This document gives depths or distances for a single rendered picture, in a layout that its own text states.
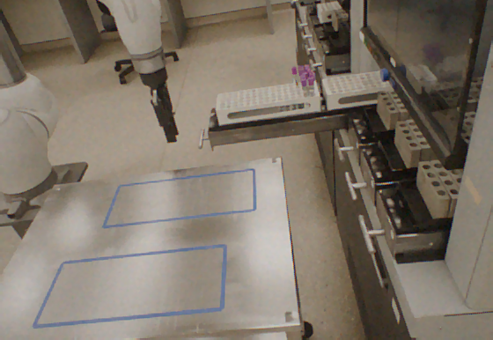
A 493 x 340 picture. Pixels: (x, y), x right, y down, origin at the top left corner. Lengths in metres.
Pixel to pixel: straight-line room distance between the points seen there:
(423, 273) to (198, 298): 0.43
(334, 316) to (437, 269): 0.83
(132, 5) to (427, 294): 0.90
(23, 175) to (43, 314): 0.53
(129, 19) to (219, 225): 0.55
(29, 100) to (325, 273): 1.27
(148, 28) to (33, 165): 0.52
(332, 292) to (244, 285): 0.99
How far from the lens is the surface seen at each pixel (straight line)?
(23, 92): 1.40
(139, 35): 1.09
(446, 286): 0.86
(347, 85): 1.19
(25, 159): 1.28
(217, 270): 0.78
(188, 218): 0.89
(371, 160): 0.98
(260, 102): 1.16
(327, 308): 1.67
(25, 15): 5.35
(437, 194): 0.81
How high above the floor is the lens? 1.42
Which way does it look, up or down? 37 degrees down
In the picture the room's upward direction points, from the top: 11 degrees counter-clockwise
